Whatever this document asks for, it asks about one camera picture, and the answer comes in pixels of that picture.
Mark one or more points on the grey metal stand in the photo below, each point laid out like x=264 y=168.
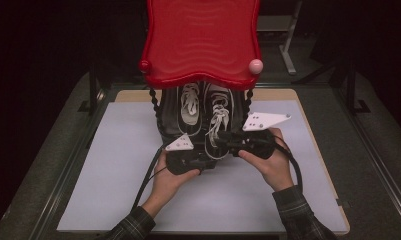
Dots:
x=288 y=43

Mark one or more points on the black canvas sneaker white laces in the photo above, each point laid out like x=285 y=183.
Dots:
x=189 y=120
x=218 y=100

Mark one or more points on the white table mat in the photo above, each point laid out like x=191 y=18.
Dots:
x=104 y=166

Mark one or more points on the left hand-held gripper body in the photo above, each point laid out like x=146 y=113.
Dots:
x=183 y=163

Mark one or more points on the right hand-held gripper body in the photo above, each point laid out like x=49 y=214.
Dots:
x=258 y=143

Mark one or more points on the person's left hand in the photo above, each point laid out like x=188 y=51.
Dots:
x=166 y=186

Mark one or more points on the person's right hand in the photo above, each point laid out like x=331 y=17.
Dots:
x=274 y=170

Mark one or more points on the black metal stand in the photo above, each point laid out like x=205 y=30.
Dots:
x=93 y=93
x=351 y=93

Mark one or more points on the red and black shoe rack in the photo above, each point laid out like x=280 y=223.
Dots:
x=201 y=40

